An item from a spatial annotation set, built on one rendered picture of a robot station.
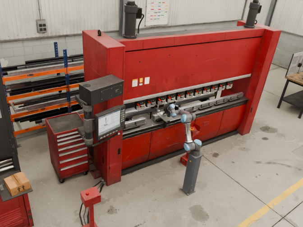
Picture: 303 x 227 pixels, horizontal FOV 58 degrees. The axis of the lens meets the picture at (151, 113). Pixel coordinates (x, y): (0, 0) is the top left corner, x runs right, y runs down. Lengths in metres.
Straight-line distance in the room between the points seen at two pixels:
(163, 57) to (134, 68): 0.51
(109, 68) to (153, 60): 0.84
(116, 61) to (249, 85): 3.27
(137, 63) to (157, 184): 2.04
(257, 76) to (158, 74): 2.33
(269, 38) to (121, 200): 3.86
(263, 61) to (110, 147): 3.33
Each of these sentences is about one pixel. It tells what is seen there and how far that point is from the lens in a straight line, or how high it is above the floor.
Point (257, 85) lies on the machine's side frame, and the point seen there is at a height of 1.23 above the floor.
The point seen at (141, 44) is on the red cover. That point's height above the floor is 2.23.
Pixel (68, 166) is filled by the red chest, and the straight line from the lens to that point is 4.55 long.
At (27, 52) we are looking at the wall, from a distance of 7.73.
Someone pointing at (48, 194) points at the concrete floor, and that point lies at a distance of 4.67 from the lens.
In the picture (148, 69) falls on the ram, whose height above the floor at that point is 1.84.
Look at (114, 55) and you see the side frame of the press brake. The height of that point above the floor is 2.20.
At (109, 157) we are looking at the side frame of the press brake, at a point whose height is 0.59.
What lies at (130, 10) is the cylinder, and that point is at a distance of 3.79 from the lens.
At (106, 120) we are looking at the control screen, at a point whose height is 1.48.
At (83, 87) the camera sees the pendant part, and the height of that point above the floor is 1.94.
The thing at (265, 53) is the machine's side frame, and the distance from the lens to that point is 5.70.
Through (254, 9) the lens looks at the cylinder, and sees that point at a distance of 5.46.
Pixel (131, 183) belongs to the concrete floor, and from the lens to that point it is 4.71.
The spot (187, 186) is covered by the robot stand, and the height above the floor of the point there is 0.17.
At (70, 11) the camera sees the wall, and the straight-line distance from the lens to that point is 7.82.
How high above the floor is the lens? 3.31
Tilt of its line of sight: 30 degrees down
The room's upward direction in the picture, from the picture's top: 5 degrees clockwise
